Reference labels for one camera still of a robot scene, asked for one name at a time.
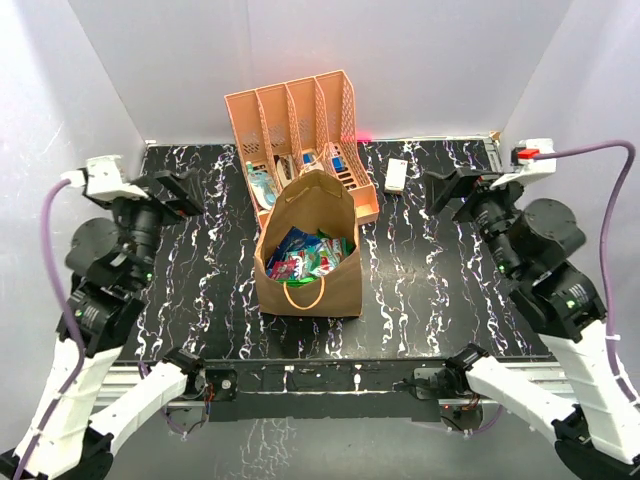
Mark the blue correction tape pack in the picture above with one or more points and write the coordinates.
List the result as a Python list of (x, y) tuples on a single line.
[(262, 186)]

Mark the blue snack pouch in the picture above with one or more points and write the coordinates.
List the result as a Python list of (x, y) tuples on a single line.
[(294, 240)]

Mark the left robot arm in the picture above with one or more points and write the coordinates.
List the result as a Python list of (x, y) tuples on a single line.
[(111, 260)]

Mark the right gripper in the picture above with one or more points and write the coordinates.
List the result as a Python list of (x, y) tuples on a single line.
[(468, 184)]

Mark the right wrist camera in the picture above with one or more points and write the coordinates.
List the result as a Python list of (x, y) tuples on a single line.
[(527, 169)]

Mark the green Chuba chips bag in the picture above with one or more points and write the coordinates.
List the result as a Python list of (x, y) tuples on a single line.
[(337, 249)]

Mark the silver stapler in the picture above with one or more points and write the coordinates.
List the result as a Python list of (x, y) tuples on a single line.
[(285, 169)]

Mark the pink desk organizer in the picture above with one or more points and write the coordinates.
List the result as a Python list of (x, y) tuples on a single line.
[(316, 112)]

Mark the red green candy pack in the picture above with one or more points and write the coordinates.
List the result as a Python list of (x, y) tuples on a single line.
[(301, 266)]

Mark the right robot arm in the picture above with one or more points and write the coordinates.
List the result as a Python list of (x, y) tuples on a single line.
[(596, 435)]

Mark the blue eraser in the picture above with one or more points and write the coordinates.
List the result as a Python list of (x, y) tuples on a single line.
[(338, 164)]

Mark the white small box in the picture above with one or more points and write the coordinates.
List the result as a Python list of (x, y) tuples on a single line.
[(395, 177)]

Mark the brown paper bag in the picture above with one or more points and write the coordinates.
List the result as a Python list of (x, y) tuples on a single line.
[(315, 201)]

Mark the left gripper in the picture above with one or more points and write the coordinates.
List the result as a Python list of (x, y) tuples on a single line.
[(186, 187)]

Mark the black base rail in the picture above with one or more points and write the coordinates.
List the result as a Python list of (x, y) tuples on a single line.
[(324, 388)]

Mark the white ruler set pack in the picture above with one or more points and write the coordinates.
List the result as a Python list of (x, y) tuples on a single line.
[(312, 161)]

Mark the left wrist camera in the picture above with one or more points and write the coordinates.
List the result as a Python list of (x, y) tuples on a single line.
[(103, 179)]

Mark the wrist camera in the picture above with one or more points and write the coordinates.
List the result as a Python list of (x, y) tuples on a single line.
[(527, 169), (103, 179)]

